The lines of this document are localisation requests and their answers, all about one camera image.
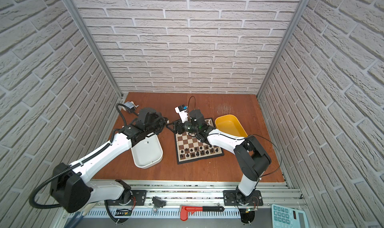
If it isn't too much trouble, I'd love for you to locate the grey pencil sharpener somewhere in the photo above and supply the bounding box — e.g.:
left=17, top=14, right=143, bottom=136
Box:
left=122, top=101, right=138, bottom=111

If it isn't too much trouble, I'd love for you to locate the white plastic bin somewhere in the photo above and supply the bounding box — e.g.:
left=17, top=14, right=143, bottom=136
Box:
left=131, top=135, right=163, bottom=169

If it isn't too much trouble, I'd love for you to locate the yellow plastic bin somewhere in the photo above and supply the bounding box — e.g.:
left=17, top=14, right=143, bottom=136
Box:
left=215, top=114, right=248, bottom=137

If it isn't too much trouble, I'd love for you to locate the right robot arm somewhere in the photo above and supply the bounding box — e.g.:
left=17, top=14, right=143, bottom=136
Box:
left=172, top=105, right=272, bottom=205

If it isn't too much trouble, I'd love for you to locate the folding chess board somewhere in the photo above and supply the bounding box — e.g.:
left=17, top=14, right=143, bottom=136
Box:
left=175, top=132, right=224, bottom=165

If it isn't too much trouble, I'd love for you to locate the small black bracket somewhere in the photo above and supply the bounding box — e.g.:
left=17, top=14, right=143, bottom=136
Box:
left=152, top=196, right=167, bottom=215

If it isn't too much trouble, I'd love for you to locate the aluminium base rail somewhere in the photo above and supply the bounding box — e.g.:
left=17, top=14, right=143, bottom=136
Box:
left=68, top=180, right=307, bottom=219

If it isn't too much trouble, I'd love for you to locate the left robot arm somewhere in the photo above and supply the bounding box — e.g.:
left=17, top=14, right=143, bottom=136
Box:
left=50, top=108, right=168, bottom=213

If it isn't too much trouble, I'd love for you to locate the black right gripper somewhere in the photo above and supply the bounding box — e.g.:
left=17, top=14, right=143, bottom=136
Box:
left=167, top=118, right=201, bottom=136

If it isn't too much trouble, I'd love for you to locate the red black clamp tool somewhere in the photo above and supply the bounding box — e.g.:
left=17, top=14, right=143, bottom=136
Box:
left=180, top=206, right=225, bottom=222

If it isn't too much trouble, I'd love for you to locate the teal calculator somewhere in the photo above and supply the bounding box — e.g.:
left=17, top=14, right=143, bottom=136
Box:
left=272, top=204, right=310, bottom=228

